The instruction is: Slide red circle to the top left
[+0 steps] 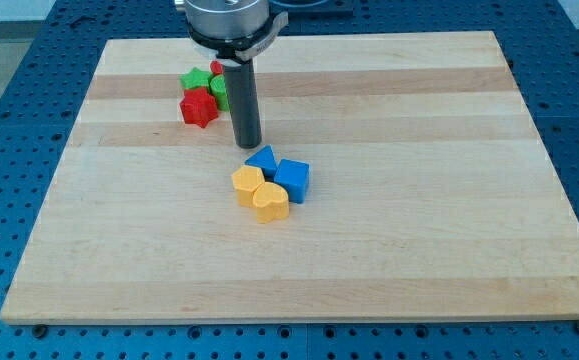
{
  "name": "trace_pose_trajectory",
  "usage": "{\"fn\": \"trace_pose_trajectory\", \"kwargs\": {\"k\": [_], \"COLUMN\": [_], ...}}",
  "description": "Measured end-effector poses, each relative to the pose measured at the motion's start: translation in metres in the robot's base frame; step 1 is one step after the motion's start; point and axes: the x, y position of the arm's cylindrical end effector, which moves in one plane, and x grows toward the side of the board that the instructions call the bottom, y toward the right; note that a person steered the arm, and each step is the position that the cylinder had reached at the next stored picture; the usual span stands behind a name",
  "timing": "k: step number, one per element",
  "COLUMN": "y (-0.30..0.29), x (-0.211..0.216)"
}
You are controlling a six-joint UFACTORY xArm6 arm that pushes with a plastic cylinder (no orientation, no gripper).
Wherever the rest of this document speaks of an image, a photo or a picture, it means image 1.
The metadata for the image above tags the blue triangle block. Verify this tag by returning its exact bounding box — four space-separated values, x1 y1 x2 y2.
245 145 278 178

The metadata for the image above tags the blue cube block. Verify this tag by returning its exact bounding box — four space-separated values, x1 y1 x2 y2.
274 159 310 204

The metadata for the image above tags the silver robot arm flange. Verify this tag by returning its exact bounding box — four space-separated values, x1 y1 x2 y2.
173 0 289 67

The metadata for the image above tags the green star block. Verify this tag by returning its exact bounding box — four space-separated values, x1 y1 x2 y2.
179 67 213 90

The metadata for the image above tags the red star block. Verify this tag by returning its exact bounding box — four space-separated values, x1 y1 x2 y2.
179 87 219 128

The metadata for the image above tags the yellow hexagon block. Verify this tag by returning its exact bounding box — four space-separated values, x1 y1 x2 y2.
231 165 265 208

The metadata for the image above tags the green cylinder block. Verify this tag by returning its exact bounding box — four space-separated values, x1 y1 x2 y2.
209 74 230 112

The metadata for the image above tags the red cylinder block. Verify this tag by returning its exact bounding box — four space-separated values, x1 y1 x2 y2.
210 61 224 76

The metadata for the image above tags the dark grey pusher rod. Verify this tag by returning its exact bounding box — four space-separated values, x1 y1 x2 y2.
223 60 262 149

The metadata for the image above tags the blue perforated table plate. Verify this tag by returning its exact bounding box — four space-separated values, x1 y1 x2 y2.
0 1 579 359

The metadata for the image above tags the yellow heart block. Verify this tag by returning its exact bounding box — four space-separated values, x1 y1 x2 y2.
253 182 290 223

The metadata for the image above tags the light wooden board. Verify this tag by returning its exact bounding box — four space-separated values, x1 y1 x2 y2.
0 31 579 325

